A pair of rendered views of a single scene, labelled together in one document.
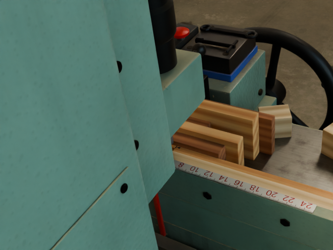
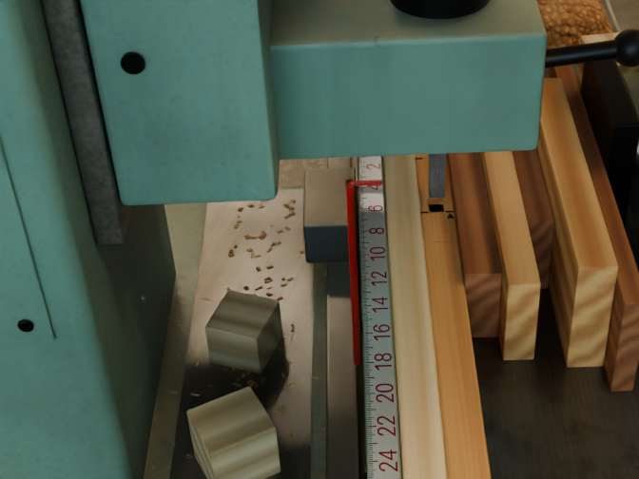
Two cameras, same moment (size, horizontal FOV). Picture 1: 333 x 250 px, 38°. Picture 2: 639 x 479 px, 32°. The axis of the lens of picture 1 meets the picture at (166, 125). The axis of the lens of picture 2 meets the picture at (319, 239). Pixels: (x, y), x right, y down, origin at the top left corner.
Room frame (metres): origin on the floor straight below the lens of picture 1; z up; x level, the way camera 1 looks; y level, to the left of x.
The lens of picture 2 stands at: (0.15, -0.39, 1.34)
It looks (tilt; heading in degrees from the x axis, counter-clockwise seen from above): 39 degrees down; 55
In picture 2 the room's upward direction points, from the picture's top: 4 degrees counter-clockwise
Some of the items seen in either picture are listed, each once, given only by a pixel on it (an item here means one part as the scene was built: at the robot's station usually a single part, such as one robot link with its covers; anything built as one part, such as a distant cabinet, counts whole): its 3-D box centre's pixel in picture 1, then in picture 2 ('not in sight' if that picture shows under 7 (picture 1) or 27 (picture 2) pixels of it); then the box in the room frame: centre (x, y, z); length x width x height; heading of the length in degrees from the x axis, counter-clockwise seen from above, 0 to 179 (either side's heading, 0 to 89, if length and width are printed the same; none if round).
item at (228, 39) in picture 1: (205, 46); not in sight; (0.69, -0.08, 0.99); 0.13 x 0.11 x 0.06; 52
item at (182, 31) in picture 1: (180, 32); not in sight; (0.69, -0.04, 1.02); 0.03 x 0.03 x 0.01
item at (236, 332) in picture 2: not in sight; (244, 331); (0.42, 0.10, 0.82); 0.04 x 0.04 x 0.03; 32
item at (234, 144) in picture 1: (177, 137); (499, 206); (0.54, -0.01, 0.93); 0.20 x 0.02 x 0.06; 52
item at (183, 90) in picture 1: (151, 104); (400, 75); (0.49, 0.01, 1.03); 0.14 x 0.07 x 0.09; 142
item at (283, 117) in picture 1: (274, 121); not in sight; (0.55, -0.16, 0.92); 0.04 x 0.03 x 0.04; 83
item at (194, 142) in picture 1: (163, 145); (466, 201); (0.54, 0.01, 0.92); 0.19 x 0.02 x 0.05; 52
